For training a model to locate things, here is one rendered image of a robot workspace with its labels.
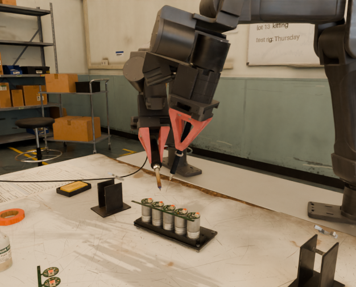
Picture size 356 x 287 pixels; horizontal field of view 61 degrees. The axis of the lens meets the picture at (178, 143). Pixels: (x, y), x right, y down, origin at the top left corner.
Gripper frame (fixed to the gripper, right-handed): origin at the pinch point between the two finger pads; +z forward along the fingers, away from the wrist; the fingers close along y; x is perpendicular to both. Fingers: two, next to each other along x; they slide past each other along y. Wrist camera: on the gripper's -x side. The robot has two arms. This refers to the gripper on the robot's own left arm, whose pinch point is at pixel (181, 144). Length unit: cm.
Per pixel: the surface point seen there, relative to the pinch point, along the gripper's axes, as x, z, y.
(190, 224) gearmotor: 7.2, 12.0, 3.8
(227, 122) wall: -45, 61, -297
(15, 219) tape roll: -27.9, 27.3, 9.2
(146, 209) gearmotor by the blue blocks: -2.6, 15.3, 1.3
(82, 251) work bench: -8.2, 22.1, 12.3
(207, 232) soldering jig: 10.2, 15.2, -1.2
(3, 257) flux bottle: -16.8, 22.2, 21.5
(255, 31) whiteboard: -47, -41, -284
